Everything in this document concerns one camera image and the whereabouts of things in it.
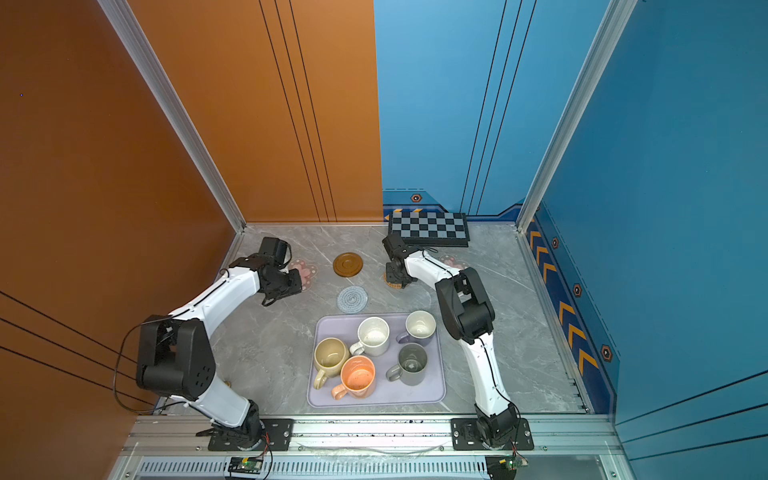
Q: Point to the grey woven round coaster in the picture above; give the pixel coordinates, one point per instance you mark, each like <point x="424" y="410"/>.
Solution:
<point x="352" y="300"/>

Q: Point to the orange ceramic mug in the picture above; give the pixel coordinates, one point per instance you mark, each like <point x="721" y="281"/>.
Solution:
<point x="358" y="378"/>

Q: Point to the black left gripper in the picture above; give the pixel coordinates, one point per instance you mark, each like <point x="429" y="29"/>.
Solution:
<point x="295" y="274"/>

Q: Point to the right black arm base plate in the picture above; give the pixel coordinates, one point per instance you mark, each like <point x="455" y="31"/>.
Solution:
<point x="468" y="435"/>

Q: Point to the brown wooden round coaster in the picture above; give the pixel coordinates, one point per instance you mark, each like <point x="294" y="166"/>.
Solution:
<point x="348" y="264"/>

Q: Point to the pink cherry blossom coaster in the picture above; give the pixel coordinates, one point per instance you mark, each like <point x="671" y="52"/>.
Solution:
<point x="453" y="262"/>
<point x="306" y="270"/>

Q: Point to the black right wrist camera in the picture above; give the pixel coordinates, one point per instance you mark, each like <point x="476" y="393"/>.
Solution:
<point x="394" y="246"/>

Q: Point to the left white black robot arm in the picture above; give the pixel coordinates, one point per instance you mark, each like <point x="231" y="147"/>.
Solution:
<point x="175" y="358"/>

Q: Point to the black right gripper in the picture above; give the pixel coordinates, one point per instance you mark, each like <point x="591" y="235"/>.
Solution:
<point x="391" y="278"/>

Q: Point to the purple white ceramic mug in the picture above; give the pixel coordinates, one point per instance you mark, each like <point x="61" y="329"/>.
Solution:
<point x="420" y="328"/>

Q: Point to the yellow ceramic mug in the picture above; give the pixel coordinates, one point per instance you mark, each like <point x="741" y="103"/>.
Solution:
<point x="329" y="357"/>

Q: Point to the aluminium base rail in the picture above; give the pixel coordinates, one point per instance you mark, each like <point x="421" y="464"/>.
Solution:
<point x="394" y="446"/>

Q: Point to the left green circuit board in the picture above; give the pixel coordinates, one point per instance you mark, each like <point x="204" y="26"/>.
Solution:
<point x="250" y="467"/>

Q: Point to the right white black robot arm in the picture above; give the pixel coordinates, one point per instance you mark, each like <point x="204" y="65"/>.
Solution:
<point x="468" y="316"/>

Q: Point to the aluminium corner post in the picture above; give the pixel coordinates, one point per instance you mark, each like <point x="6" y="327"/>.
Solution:
<point x="130" y="33"/>
<point x="610" y="30"/>

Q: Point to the aluminium corner post right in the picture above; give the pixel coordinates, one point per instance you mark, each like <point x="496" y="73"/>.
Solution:
<point x="610" y="30"/>

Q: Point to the lavender rectangular tray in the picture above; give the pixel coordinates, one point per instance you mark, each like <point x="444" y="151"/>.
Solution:
<point x="386" y="393"/>

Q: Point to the aluminium corner post left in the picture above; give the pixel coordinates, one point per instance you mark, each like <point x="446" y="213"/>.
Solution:
<point x="130" y="33"/>

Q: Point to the right small circuit board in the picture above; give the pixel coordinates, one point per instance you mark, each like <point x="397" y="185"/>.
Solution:
<point x="504" y="467"/>

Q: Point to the woven rattan round coaster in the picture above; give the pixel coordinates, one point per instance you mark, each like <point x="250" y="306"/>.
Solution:
<point x="394" y="281"/>

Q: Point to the black silver chessboard box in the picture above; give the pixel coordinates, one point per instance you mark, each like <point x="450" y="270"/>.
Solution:
<point x="430" y="228"/>

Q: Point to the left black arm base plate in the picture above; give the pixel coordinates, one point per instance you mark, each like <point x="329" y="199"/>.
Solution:
<point x="273" y="434"/>

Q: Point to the grey ceramic mug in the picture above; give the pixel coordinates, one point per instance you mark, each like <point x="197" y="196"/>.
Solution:
<point x="410" y="368"/>

